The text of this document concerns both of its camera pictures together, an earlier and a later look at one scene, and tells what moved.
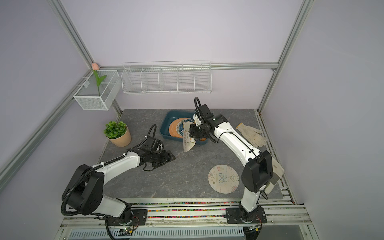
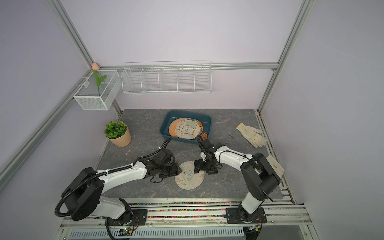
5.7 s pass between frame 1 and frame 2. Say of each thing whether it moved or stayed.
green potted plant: stayed
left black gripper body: moved
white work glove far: stayed
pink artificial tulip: stayed
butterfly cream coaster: moved
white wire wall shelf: stayed
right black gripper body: moved
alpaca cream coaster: moved
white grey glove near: stayed
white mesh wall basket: stayed
